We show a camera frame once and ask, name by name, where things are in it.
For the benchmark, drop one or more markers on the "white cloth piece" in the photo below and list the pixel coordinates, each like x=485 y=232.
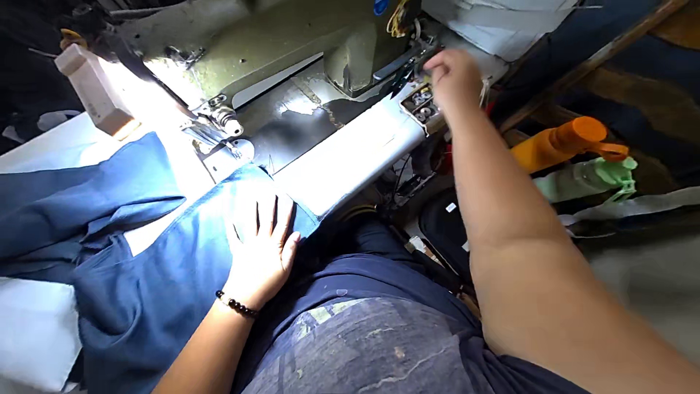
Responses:
x=35 y=336

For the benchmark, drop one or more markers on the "person's right hand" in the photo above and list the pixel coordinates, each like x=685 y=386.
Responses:
x=459 y=82

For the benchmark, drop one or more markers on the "black scissors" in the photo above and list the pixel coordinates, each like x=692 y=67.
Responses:
x=403 y=79

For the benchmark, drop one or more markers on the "person's body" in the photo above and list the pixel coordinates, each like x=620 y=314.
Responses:
x=372 y=350

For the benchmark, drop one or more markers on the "orange bottle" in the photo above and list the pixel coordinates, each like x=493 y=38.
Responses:
x=552 y=145

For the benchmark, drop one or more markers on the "black case with label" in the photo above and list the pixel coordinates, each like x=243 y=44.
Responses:
x=444 y=232

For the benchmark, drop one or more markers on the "person's left ring finger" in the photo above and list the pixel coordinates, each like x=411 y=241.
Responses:
x=247 y=216

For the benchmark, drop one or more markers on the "beige rectangular block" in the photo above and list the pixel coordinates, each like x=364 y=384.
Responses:
x=98 y=93

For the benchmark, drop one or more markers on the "white fabric strip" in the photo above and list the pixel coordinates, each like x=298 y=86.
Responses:
x=634 y=207

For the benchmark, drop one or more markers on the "olive green sewing machine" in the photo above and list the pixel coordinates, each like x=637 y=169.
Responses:
x=273 y=44

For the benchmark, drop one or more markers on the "small compartment tray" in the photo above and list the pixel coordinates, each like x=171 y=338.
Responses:
x=432 y=123

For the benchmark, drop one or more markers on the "white plastic sack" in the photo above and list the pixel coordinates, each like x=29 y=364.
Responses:
x=508 y=24

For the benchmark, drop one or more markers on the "blue fabric garment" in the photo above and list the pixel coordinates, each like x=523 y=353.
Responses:
x=158 y=273

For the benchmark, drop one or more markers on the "bright blue small object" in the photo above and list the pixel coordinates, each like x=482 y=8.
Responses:
x=381 y=6

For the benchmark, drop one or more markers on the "person's left forearm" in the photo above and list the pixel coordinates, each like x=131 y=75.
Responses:
x=210 y=345

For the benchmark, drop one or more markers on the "person's left little finger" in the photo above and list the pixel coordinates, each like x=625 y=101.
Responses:
x=231 y=230

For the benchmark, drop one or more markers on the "wooden pole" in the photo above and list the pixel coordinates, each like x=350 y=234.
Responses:
x=596 y=61

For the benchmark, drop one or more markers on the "person's right fingers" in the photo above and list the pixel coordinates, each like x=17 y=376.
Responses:
x=439 y=63

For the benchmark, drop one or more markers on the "yellow thread bundle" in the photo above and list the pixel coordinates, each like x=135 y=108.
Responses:
x=398 y=21

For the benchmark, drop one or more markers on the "person's legs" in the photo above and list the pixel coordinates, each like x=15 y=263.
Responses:
x=366 y=235

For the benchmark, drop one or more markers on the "person's left hand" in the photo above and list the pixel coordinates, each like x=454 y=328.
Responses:
x=260 y=262

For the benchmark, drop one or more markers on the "person's left index finger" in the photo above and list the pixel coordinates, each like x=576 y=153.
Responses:
x=283 y=217

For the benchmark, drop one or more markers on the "person's right forearm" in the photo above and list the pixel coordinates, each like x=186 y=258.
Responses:
x=525 y=241

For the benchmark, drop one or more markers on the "person's left thumb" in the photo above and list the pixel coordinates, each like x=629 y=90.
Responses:
x=291 y=249

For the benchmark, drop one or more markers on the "pile of metal bobbins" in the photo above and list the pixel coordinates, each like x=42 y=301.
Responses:
x=423 y=109

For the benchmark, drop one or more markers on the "person's left middle finger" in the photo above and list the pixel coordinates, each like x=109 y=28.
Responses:
x=266 y=212

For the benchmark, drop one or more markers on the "light green bottle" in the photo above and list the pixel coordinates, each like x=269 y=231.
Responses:
x=579 y=179

